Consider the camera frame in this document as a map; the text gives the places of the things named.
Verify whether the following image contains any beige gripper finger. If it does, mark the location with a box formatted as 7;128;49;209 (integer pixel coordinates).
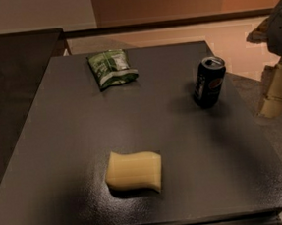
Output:
246;19;269;43
258;58;282;118

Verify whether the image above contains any dark blue pepsi can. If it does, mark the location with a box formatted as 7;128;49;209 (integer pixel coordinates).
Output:
194;56;226;108

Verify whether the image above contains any green chip bag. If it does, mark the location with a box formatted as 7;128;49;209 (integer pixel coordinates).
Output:
87;49;139;91

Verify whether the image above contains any yellow sponge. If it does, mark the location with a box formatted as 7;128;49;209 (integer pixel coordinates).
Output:
105;151;162;192

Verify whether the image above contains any dark side table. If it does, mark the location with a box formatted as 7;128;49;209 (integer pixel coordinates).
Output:
0;28;66;183

